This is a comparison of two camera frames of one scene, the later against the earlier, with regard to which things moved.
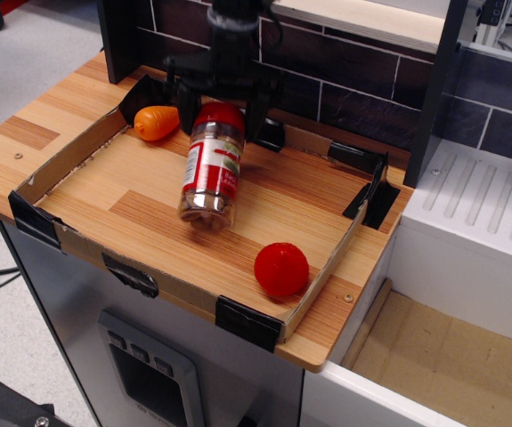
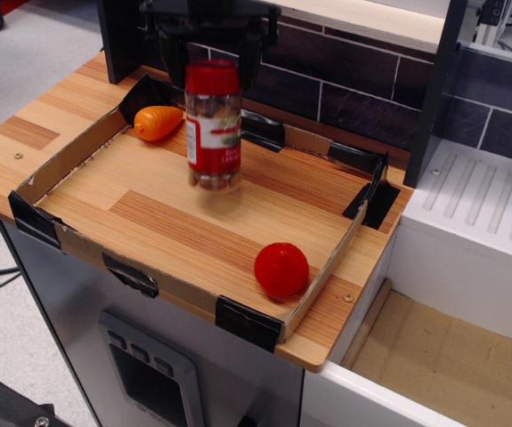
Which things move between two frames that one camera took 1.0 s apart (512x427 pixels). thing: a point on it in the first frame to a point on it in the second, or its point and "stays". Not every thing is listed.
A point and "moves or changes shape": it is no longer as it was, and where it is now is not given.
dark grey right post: [430, 123] stays
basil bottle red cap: [207, 197] moves or changes shape
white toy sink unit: [448, 333] stays
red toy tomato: [281, 269] stays
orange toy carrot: [157, 123] stays
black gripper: [231, 68] to [175, 19]
